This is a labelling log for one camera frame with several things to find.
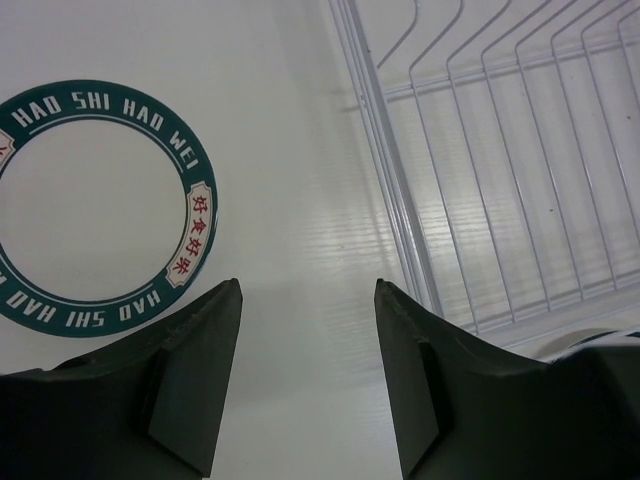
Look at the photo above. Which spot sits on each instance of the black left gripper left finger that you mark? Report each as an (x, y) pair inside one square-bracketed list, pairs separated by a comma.
[(148, 406)]

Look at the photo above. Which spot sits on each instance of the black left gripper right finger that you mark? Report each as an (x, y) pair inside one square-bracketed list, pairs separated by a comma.
[(463, 408)]

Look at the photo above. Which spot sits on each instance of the green rimmed lettered plate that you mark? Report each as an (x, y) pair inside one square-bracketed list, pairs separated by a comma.
[(109, 208)]

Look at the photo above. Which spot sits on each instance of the white wire dish rack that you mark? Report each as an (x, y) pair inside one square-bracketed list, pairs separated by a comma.
[(505, 136)]

